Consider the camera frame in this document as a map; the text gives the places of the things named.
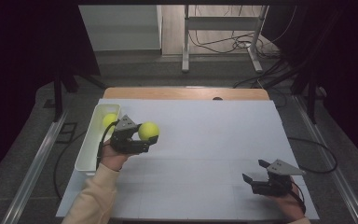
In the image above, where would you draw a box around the person's right hand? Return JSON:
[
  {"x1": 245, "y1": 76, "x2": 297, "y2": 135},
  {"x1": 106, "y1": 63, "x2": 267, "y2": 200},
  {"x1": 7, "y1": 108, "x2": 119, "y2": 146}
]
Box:
[{"x1": 265, "y1": 185, "x2": 307, "y2": 221}]

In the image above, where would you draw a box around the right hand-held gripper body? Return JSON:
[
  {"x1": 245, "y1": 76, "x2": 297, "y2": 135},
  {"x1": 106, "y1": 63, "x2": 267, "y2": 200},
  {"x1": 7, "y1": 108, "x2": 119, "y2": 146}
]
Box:
[{"x1": 250, "y1": 159, "x2": 307, "y2": 198}]

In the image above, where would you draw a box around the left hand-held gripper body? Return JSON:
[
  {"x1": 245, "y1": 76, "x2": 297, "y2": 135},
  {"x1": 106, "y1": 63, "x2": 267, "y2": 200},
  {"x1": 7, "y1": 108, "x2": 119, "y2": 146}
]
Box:
[{"x1": 109, "y1": 114, "x2": 152, "y2": 155}]

